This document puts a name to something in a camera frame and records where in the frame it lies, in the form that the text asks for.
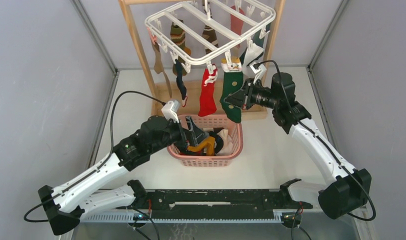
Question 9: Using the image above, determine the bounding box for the white plastic clip hanger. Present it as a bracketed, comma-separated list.
[145, 0, 277, 74]

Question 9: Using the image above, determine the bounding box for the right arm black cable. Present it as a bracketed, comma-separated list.
[254, 59, 377, 222]

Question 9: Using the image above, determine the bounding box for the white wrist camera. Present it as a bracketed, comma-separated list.
[161, 99, 180, 123]
[249, 62, 267, 85]

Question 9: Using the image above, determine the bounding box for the pink plastic clothespin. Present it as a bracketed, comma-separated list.
[148, 30, 158, 45]

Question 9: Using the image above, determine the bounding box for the navy lettered sock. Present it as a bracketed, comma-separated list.
[174, 59, 188, 107]

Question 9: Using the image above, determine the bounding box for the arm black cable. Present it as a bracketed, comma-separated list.
[254, 59, 377, 222]
[23, 90, 167, 223]

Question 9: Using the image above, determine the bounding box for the black patterned sock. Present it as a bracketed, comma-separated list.
[205, 130, 224, 155]

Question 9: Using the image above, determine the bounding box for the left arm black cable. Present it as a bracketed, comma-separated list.
[23, 90, 167, 223]

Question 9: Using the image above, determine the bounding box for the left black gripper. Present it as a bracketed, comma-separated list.
[149, 115, 209, 155]

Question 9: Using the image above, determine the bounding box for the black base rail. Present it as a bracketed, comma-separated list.
[126, 189, 313, 221]

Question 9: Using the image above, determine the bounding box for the red fuzzy sock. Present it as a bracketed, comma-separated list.
[198, 64, 218, 117]

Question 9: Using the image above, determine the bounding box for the mustard yellow sock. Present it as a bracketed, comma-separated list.
[187, 136, 216, 156]

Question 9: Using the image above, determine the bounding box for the white sock front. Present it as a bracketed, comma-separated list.
[217, 129, 234, 156]

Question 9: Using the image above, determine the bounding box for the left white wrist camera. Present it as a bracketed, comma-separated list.
[161, 99, 180, 123]

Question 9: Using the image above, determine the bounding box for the white sock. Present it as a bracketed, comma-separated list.
[239, 45, 264, 77]
[217, 129, 234, 156]

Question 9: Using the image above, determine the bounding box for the dark green reindeer sock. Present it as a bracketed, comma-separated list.
[252, 23, 271, 48]

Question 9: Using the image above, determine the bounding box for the tan ribbed sock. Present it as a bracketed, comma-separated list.
[151, 37, 173, 98]

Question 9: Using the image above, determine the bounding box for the pink plastic laundry basket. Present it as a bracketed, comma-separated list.
[167, 114, 243, 167]

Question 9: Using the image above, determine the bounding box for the brown striped sock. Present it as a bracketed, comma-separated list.
[201, 0, 219, 48]

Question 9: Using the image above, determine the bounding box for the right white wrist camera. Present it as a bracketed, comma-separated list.
[249, 62, 267, 85]

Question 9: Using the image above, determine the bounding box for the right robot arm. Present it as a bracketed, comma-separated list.
[223, 72, 377, 222]

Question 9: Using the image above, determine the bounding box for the wooden hanger rack frame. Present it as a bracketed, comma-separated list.
[117, 0, 287, 122]

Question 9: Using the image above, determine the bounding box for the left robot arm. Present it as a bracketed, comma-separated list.
[38, 116, 210, 236]

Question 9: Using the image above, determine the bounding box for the olive striped sock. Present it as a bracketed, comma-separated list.
[170, 22, 192, 76]

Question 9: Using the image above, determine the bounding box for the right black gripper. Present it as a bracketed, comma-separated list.
[224, 77, 280, 110]

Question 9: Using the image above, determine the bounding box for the green dotted sock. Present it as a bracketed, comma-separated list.
[219, 56, 244, 124]

